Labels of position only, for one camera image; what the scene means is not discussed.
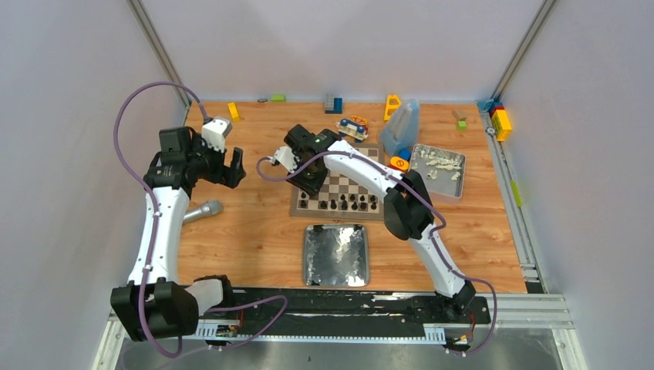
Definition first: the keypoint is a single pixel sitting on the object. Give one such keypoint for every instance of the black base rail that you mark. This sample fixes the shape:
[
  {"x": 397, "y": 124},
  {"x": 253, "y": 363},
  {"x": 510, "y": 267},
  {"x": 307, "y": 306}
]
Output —
[{"x": 319, "y": 314}]

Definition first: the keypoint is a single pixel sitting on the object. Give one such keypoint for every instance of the colourful toy car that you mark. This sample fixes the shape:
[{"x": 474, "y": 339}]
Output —
[{"x": 355, "y": 126}]

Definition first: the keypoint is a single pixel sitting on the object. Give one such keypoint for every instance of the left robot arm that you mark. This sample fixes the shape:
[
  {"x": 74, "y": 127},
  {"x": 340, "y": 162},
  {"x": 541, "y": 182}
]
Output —
[{"x": 168, "y": 182}]

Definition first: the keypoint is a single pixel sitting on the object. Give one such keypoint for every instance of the grey cylinder tube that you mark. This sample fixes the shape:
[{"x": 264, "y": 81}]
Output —
[{"x": 208, "y": 209}]

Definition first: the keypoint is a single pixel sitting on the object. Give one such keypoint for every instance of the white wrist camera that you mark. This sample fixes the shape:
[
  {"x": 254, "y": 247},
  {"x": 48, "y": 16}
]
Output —
[
  {"x": 285, "y": 157},
  {"x": 215, "y": 132}
]

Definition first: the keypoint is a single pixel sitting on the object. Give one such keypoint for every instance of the yellow red blue brick stack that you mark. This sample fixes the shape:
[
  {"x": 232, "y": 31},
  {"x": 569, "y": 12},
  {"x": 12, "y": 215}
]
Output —
[{"x": 498, "y": 116}]

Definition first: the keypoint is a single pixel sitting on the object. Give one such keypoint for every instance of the silver tray white pieces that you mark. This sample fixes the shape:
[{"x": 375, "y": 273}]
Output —
[{"x": 442, "y": 172}]

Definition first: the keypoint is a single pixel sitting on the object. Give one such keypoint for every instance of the blue grey block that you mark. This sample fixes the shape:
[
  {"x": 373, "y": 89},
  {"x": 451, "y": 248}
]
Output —
[{"x": 333, "y": 104}]

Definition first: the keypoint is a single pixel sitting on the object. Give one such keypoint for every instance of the silver tray black pieces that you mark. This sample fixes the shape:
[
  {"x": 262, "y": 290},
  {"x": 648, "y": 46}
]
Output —
[{"x": 335, "y": 256}]

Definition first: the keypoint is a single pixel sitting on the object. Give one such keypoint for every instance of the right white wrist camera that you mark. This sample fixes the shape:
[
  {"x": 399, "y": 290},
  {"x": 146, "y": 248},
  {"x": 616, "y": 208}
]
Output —
[{"x": 285, "y": 157}]

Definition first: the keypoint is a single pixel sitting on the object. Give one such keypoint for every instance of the wooden brown block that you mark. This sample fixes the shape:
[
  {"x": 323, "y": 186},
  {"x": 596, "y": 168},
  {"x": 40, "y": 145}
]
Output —
[{"x": 459, "y": 114}]

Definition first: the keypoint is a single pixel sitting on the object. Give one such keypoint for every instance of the translucent blue plastic container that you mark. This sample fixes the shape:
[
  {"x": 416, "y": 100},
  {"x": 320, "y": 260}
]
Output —
[{"x": 402, "y": 129}]

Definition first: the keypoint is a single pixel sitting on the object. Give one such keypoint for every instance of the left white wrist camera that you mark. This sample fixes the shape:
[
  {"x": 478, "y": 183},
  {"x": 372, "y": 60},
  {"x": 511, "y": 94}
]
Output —
[{"x": 215, "y": 132}]

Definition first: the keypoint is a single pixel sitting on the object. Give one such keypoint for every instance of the wooden chessboard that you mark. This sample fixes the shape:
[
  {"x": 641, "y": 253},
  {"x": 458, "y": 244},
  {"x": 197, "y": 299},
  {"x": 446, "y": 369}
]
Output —
[{"x": 335, "y": 185}]

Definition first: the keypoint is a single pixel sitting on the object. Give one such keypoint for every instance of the red yellow blue block toy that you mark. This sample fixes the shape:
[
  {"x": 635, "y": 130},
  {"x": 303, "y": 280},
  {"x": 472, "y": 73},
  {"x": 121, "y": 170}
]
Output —
[{"x": 401, "y": 161}]

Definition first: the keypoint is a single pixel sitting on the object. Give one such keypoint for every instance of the yellow triangular frame toy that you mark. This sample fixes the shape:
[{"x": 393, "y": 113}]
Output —
[{"x": 393, "y": 102}]

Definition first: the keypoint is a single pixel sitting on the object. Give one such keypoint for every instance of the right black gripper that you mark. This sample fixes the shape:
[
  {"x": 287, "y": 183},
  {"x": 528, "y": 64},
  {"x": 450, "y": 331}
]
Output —
[{"x": 311, "y": 187}]

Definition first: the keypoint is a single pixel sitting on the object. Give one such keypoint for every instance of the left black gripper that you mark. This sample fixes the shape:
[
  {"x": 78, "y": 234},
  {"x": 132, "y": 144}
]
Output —
[{"x": 221, "y": 166}]

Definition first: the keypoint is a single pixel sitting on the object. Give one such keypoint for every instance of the yellow block far left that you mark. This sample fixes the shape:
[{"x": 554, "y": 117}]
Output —
[{"x": 234, "y": 112}]

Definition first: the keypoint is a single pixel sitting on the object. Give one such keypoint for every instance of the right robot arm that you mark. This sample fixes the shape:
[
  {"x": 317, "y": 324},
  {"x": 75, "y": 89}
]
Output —
[{"x": 408, "y": 213}]

